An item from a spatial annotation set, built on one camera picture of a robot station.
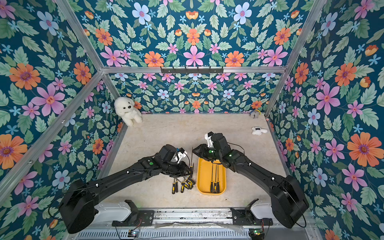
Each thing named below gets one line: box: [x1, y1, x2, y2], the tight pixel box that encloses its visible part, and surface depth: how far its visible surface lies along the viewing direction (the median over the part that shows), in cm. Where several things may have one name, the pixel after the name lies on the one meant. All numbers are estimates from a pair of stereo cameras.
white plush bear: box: [114, 96, 143, 127], surface depth 106 cm
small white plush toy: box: [251, 126, 268, 136], surface depth 109 cm
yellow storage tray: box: [196, 157, 227, 195], surface depth 88 cm
